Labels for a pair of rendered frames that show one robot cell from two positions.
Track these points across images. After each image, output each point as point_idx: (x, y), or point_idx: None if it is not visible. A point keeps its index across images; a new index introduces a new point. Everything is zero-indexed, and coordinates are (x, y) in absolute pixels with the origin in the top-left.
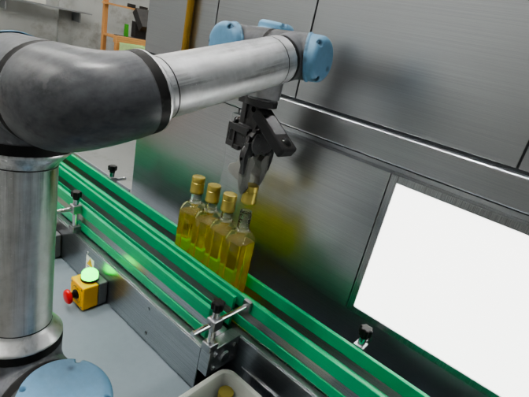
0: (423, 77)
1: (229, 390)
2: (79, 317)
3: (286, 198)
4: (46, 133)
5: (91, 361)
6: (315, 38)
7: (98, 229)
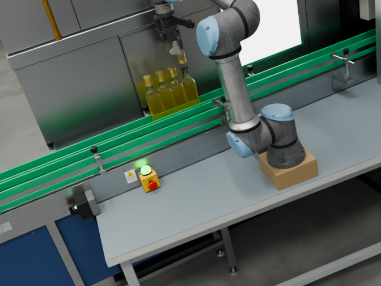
0: None
1: None
2: (165, 188)
3: None
4: (258, 26)
5: (201, 179)
6: None
7: (121, 153)
